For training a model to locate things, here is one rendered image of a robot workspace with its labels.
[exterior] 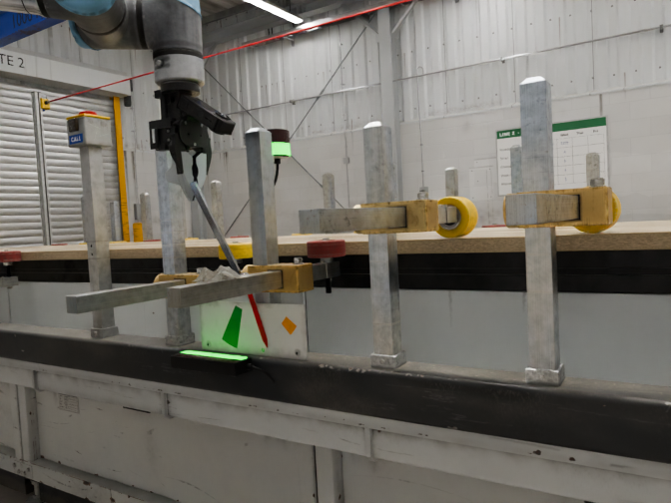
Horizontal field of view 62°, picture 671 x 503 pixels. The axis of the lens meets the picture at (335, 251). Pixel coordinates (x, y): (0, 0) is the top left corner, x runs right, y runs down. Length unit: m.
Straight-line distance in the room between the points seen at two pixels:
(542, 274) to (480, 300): 0.28
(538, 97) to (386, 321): 0.41
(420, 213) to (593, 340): 0.38
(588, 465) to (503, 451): 0.12
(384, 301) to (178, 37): 0.59
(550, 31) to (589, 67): 0.73
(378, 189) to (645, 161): 7.21
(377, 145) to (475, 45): 7.88
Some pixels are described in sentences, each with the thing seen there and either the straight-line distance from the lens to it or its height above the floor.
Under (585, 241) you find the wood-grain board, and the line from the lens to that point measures 1.02.
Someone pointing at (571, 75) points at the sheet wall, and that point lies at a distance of 8.32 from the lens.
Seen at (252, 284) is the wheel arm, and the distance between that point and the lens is 0.95.
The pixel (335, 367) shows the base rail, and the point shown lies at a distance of 0.96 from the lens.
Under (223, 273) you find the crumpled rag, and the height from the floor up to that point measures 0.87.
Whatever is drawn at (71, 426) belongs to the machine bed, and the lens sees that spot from 2.13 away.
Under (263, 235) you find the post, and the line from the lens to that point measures 1.04.
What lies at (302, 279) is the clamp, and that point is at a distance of 1.00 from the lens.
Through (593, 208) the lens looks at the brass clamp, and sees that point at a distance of 0.80.
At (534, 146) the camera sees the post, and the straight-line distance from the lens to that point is 0.83.
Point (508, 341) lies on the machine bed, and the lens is 1.08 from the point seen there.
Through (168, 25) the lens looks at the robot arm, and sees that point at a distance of 1.10.
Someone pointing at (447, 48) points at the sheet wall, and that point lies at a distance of 8.88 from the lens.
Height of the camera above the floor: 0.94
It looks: 3 degrees down
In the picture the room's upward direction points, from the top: 3 degrees counter-clockwise
